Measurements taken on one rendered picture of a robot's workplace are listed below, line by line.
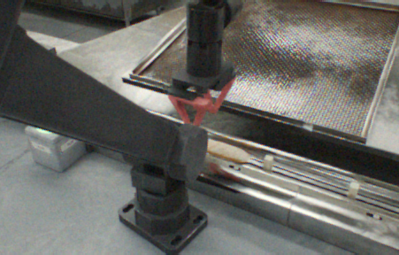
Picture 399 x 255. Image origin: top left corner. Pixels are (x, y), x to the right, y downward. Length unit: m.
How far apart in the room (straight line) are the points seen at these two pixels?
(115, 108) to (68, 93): 0.07
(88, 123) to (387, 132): 0.56
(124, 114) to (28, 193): 0.38
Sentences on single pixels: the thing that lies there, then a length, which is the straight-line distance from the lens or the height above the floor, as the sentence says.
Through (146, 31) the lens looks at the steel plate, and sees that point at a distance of 1.34.
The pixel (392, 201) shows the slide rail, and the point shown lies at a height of 0.85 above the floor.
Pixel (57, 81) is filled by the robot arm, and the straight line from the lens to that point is 0.30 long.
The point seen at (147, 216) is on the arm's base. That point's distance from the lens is 0.58.
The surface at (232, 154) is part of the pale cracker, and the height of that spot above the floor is 0.86.
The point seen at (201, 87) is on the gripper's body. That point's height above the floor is 1.01.
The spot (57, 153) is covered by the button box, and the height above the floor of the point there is 0.86.
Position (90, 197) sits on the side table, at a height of 0.82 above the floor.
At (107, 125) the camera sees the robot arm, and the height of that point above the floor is 1.09.
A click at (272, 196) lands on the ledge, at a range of 0.62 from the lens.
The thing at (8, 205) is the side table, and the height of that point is 0.82.
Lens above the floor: 1.29
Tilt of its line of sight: 35 degrees down
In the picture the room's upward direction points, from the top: straight up
